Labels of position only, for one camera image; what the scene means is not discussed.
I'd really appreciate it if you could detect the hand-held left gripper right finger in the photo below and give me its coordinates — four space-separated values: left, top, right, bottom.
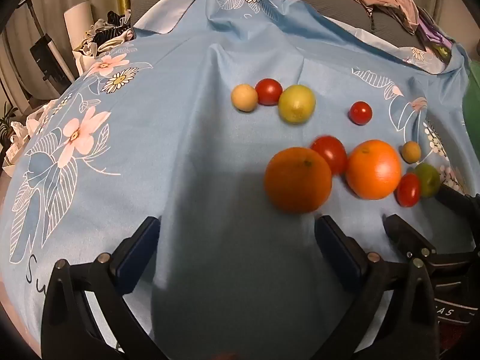
314 215 442 360

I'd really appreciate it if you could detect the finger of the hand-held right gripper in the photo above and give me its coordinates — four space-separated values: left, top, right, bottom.
438 184 480 220
382 214 438 260

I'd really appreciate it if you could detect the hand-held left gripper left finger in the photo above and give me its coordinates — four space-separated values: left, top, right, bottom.
40 215 167 360

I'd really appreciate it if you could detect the small green round fruit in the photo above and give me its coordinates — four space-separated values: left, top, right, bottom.
412 163 442 199

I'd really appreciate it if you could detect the red cherry tomato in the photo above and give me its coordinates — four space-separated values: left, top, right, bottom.
349 101 373 125
255 78 283 106
310 135 349 176
396 173 421 208

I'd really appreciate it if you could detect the small tan round fruit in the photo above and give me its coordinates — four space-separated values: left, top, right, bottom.
230 84 259 112
401 140 422 164

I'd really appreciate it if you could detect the orange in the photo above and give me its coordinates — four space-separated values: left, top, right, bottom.
345 139 402 201
264 147 334 214

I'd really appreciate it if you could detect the yellow-green lemon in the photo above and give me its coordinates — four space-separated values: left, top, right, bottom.
278 85 317 124

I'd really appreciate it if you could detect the blue floral cloth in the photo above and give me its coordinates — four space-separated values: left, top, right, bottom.
0 0 474 360

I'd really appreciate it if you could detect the white paper bag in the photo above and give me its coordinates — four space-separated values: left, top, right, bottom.
2 120 34 177

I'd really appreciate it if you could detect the purple cloth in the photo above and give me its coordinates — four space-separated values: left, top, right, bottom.
416 7 456 51

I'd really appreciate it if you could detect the green potted plant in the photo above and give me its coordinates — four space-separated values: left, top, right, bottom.
0 101 19 147

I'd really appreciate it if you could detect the black box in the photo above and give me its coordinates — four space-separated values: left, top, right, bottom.
29 34 76 91

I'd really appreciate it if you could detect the pile of black white clothes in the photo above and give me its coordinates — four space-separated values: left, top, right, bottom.
73 9 135 77

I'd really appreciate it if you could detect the beige curtain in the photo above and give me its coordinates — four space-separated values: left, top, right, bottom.
0 0 132 109

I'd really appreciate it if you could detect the white paper roll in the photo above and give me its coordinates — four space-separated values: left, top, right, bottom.
63 2 94 59

